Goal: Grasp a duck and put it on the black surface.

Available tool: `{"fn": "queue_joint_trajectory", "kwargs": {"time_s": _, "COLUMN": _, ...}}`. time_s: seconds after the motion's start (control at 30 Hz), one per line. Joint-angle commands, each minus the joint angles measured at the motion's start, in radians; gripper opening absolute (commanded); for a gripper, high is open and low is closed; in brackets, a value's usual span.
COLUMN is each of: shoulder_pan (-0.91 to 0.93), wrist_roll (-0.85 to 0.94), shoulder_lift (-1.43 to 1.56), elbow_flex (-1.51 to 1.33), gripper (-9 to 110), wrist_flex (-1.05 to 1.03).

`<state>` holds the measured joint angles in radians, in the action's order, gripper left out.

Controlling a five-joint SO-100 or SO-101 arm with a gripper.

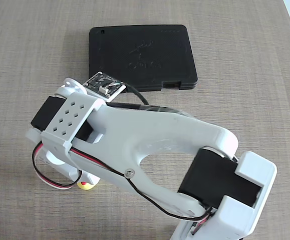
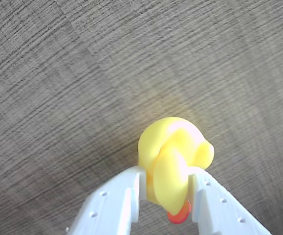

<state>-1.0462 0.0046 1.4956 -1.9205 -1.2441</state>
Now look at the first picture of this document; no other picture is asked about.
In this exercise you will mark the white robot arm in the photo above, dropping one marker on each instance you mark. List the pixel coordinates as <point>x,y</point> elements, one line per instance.
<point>147,130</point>

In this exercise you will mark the yellow rubber duck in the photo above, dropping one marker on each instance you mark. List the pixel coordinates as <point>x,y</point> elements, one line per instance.
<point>85,187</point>

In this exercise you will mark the small camera circuit board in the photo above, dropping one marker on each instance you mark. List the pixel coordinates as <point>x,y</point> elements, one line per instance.
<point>102,83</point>

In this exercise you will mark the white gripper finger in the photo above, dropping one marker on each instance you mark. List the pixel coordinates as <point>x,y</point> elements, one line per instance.
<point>88,179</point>

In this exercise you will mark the black plastic case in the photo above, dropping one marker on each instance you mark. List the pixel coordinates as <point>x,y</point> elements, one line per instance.
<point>159,50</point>

